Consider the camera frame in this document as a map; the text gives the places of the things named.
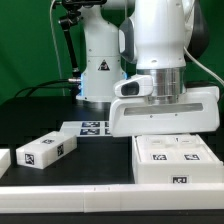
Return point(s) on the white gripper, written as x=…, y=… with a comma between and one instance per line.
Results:
x=195, y=112

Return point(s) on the white cabinet door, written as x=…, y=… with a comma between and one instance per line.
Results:
x=193, y=148
x=152, y=148

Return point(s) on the white cabinet body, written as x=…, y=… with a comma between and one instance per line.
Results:
x=174, y=170

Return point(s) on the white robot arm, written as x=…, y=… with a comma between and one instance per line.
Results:
x=138, y=69

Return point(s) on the white cabinet top block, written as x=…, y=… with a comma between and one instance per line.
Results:
x=46, y=150

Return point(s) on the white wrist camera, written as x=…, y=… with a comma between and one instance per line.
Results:
x=135, y=86

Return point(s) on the white U-shaped obstacle frame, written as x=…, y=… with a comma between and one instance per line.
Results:
x=109, y=198

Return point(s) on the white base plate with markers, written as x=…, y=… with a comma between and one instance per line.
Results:
x=86, y=128

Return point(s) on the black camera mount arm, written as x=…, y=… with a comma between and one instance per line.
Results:
x=72, y=17

